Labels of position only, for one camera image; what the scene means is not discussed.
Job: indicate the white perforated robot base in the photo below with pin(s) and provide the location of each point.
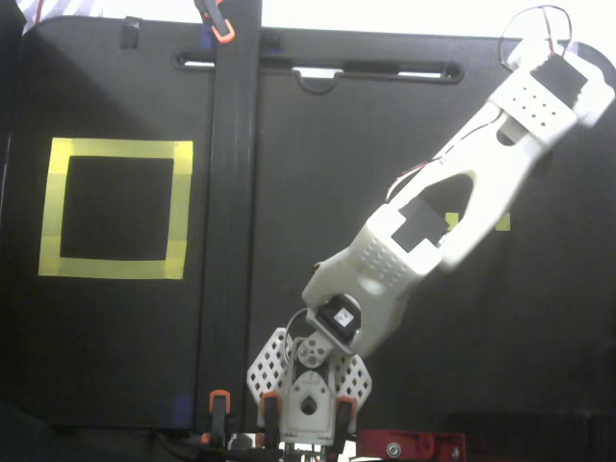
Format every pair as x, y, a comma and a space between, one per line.
308, 404

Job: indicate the long black table bar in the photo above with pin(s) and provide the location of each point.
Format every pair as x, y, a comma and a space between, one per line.
231, 192

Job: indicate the orange black spring clamp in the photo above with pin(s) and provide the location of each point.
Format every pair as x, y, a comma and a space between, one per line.
220, 414
344, 416
270, 414
219, 26

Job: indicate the yellow tape square outline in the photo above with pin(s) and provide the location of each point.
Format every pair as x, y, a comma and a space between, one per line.
115, 147

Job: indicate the blue tape patch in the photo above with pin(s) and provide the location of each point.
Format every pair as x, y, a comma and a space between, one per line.
208, 41
183, 409

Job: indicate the black tape piece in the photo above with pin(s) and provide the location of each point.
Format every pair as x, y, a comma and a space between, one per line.
129, 36

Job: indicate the white striped cloth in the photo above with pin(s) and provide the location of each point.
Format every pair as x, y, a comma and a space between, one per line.
72, 7

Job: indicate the red bracket with screw clamp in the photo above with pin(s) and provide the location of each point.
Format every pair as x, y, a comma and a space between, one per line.
423, 440

